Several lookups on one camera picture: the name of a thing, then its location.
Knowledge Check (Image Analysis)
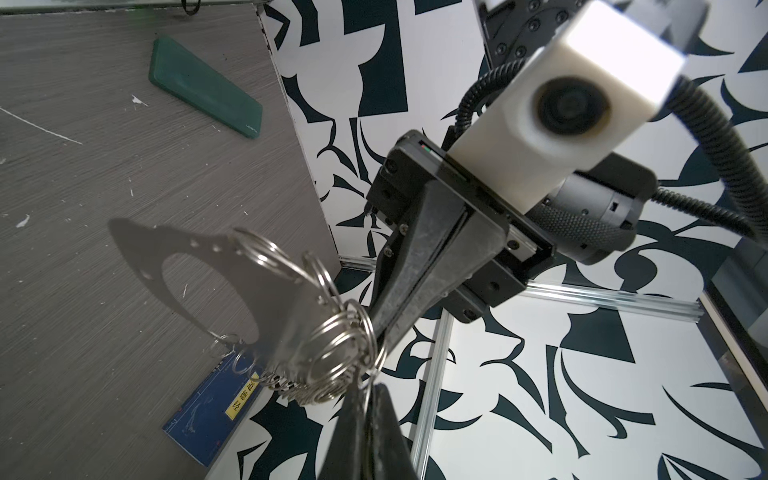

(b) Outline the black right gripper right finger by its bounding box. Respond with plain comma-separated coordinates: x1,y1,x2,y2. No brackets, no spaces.
367,384,418,480

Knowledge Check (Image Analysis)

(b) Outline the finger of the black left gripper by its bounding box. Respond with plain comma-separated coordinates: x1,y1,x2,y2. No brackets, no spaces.
370,180,466,327
380,212,508,351

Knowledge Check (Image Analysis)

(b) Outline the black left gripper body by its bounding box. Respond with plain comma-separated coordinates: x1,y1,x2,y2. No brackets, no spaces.
367,130,555,322

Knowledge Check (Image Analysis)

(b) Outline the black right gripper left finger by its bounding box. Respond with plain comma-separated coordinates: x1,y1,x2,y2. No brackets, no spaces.
317,383,366,480

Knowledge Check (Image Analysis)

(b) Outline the silver keyring cluster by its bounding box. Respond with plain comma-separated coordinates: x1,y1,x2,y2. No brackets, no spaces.
228,228,386,406

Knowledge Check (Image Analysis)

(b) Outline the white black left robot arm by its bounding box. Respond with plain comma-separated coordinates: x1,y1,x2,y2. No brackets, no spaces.
367,1,767,349

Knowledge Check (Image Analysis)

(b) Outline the blue book yellow label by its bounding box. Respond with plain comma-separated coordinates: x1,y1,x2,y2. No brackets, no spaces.
163,354,262,467

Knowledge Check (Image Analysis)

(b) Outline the green translucent plastic case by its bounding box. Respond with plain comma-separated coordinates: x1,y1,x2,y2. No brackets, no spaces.
148,37,263,139

